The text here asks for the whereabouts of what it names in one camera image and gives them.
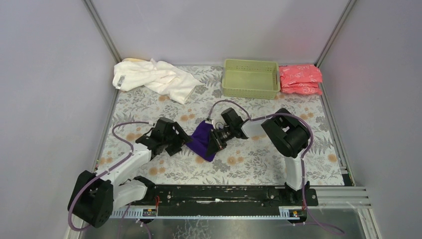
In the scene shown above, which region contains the purple microfibre towel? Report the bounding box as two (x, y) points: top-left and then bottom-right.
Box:
(186, 120), (215, 162)

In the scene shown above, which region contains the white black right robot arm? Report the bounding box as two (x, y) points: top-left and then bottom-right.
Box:
(205, 108), (313, 191)

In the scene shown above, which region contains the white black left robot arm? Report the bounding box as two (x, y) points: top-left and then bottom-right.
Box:
(68, 117), (192, 232)

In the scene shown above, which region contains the green perforated plastic basket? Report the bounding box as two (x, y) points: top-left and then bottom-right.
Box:
(221, 59), (281, 100)

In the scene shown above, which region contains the white crumpled towel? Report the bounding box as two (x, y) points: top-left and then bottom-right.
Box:
(112, 58), (202, 105)

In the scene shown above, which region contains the pink patterned plastic package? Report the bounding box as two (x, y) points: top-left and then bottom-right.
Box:
(279, 64), (323, 95)

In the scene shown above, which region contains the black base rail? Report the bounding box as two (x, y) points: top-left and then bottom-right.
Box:
(133, 184), (318, 217)

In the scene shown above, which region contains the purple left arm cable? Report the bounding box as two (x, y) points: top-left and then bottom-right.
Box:
(67, 121), (154, 239)

